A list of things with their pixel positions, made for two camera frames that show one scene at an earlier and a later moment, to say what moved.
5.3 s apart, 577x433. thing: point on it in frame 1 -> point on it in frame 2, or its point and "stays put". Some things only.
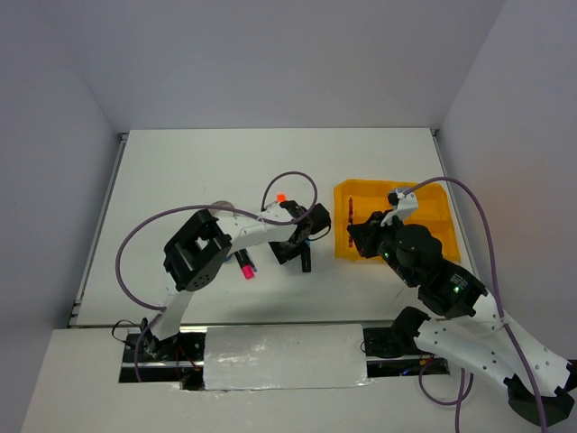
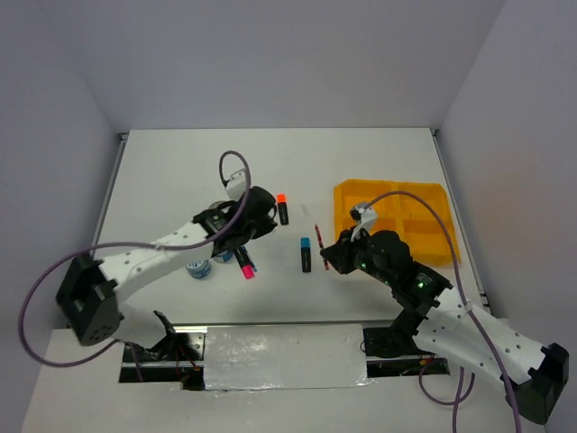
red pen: [351, 218] -> [321, 242]
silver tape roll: [223, 204] stays put
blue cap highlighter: [306, 255] stays put
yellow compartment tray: [433, 210] stays put
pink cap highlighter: [245, 262] stays put
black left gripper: [282, 255] -> [268, 225]
